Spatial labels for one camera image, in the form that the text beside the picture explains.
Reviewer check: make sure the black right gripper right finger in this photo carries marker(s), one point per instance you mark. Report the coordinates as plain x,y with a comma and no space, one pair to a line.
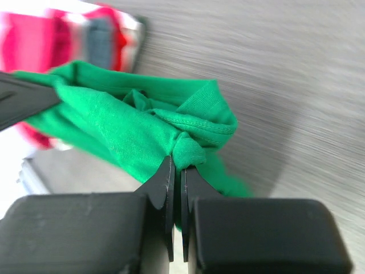
193,186

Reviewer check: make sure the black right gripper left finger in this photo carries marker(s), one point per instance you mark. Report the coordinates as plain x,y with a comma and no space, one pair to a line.
160,190

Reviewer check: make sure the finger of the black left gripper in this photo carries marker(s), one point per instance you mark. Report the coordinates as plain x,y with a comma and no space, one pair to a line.
21,99

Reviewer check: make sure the green t-shirt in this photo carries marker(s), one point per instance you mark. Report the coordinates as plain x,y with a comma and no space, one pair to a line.
135,121

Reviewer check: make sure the red folded t-shirt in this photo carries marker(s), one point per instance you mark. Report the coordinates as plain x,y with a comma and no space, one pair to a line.
38,50

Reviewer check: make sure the grey folded t-shirt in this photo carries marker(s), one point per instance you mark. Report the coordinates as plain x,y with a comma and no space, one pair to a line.
99,42

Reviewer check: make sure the white folded t-shirt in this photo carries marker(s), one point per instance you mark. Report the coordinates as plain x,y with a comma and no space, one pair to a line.
127,35

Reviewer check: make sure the aluminium frame rail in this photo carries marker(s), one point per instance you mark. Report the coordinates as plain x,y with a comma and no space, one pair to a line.
30,179

